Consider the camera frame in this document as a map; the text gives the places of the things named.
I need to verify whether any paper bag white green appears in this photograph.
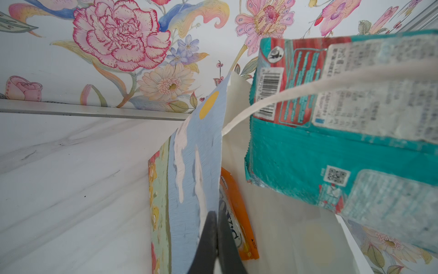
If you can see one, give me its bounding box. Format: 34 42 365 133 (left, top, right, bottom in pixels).
148 59 438 274

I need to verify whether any orange Fox's candy bag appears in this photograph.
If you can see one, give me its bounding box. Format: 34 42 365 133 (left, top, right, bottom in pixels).
219 168 260 260

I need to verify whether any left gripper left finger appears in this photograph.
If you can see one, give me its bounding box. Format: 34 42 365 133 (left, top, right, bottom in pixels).
188 211 217 274

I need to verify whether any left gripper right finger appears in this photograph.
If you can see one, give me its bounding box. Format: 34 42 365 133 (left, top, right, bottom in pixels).
217 211 247 274

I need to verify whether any teal snack bag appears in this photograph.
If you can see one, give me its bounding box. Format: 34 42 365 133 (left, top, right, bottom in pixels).
245 30 438 252

